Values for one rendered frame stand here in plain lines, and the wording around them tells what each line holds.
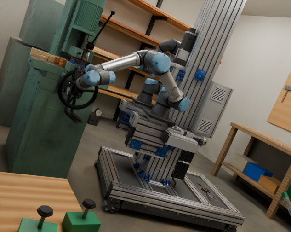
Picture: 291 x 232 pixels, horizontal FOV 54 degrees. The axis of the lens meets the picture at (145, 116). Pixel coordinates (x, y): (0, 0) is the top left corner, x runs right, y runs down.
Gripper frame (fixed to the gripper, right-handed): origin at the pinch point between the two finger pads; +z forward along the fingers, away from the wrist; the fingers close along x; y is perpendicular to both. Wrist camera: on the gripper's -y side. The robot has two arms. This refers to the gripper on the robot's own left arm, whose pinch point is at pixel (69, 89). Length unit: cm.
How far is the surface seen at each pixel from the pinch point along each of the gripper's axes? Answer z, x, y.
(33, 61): 25.9, -19.0, -21.6
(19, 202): -56, -30, 67
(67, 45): 38, 6, -50
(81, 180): 74, 49, 52
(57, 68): 25.7, -2.2, -21.9
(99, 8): 7, 15, -71
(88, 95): 31.8, 27.2, -11.3
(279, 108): 48, 342, -84
